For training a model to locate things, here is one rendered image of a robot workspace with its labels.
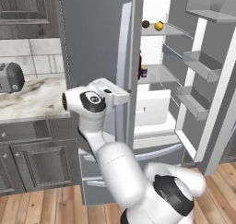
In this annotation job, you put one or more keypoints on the grey drawer front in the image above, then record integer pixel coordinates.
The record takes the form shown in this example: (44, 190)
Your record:
(27, 132)

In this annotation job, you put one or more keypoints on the silver cupboard knob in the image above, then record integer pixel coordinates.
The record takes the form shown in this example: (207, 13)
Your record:
(17, 154)
(4, 156)

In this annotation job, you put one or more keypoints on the grey closed fridge door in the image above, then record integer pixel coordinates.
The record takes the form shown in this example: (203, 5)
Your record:
(92, 34)

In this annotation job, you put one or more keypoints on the brown round fruit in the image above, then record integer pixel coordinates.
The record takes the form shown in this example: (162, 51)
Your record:
(146, 24)

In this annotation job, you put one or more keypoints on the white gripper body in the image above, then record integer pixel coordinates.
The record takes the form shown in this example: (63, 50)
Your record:
(120, 94)

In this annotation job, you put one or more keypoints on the narrow grey door bin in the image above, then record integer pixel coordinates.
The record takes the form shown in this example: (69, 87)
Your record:
(192, 102)

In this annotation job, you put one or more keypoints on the open fridge door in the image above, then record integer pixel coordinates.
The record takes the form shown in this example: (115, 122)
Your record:
(215, 95)

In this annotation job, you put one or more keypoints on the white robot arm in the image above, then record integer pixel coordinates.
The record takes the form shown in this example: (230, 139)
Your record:
(123, 172)

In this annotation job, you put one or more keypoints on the grey toaster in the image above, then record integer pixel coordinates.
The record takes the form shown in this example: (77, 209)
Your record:
(12, 77)

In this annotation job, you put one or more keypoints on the wide grey door bin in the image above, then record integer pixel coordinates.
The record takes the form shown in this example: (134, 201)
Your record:
(201, 64)

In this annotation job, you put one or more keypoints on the yellow lemon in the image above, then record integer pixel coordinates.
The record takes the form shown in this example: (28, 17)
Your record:
(159, 26)

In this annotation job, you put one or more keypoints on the silver drawer knob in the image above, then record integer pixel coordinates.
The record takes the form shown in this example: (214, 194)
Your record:
(3, 135)

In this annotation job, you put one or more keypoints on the grey wall cupboard door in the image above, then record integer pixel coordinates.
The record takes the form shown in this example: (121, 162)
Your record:
(24, 9)

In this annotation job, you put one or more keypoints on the grey freezer drawer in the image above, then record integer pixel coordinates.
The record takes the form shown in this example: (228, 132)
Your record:
(162, 154)

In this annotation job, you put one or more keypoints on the dark red bottle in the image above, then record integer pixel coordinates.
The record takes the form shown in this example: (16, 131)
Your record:
(140, 64)

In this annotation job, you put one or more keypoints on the blue and yellow can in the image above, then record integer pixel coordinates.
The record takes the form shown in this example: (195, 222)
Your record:
(143, 71)

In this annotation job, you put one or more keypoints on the short glass fridge shelf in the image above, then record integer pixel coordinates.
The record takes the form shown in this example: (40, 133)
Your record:
(169, 30)

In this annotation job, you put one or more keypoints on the grey base cupboard door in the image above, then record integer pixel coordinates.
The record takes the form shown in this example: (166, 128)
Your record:
(46, 164)
(7, 175)

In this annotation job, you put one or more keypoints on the white crisper drawer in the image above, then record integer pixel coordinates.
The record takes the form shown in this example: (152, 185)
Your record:
(152, 109)

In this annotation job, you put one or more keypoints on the long glass fridge shelf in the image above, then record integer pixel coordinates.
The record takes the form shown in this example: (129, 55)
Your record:
(158, 74)

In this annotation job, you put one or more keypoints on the grey fridge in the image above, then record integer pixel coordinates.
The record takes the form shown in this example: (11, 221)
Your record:
(153, 49)

